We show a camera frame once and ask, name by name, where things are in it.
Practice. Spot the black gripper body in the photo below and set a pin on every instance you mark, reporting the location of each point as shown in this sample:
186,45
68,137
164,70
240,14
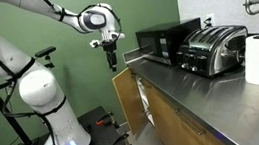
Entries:
111,54

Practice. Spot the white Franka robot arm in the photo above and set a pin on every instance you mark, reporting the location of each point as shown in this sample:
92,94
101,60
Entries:
39,91

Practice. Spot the black orange spring clamp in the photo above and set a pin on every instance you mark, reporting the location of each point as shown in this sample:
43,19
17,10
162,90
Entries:
116,143
106,118

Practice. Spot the black microwave oven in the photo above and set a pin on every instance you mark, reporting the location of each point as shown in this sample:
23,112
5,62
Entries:
160,39

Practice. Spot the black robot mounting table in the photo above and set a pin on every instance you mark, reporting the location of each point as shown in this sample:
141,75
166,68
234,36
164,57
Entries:
97,135

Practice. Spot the black chrome four-slot toaster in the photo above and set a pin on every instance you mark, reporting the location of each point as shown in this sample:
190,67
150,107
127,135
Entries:
213,50

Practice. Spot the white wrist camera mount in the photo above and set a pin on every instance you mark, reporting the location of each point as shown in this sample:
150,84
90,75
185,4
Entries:
95,43

